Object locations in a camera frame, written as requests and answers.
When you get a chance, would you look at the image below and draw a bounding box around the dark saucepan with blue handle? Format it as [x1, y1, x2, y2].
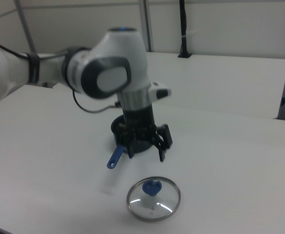
[106, 116, 158, 170]

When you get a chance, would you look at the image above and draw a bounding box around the black clamp mounted pole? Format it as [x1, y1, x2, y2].
[177, 0, 193, 59]

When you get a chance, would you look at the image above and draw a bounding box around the grey diagonal metal pole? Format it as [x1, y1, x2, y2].
[16, 0, 38, 55]

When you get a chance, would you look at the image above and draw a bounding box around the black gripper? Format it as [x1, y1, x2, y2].
[117, 104, 174, 162]

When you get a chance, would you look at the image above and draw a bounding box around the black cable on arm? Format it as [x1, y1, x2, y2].
[0, 38, 120, 114]

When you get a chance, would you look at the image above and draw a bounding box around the white rectangular table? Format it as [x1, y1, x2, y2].
[52, 51, 285, 120]

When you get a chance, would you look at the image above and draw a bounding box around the black strap around arm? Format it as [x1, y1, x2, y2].
[26, 52, 41, 84]

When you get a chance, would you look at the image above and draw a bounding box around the glass lid with blue knob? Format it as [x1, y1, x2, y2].
[126, 176, 181, 222]

